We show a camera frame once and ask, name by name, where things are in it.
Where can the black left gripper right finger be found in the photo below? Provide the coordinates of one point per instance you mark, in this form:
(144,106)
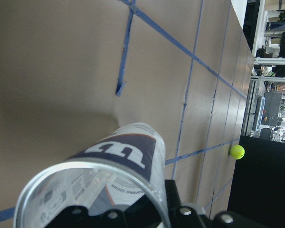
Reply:
(192,215)

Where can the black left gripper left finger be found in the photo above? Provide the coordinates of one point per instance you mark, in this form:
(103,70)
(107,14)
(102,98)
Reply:
(142,214)

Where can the clear tennis ball can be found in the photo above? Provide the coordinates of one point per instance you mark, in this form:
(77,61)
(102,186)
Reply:
(114,173)

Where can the yellow tennis ball upper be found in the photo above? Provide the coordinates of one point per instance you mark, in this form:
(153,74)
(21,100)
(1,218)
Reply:
(237,152)

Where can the brown paper table cover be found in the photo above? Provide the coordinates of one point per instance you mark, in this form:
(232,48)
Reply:
(73,71)

